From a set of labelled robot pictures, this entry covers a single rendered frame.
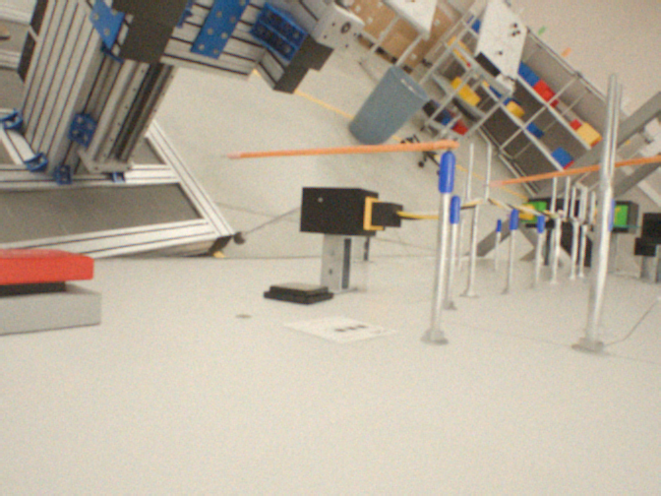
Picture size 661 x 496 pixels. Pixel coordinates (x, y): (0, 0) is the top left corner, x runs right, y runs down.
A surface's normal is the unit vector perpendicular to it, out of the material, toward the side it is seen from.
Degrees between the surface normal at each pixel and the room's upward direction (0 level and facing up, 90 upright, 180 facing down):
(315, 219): 80
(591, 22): 90
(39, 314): 43
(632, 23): 90
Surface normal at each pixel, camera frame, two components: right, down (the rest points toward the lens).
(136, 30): 0.59, 0.77
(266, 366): 0.07, -1.00
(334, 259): -0.46, 0.02
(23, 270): 0.76, 0.08
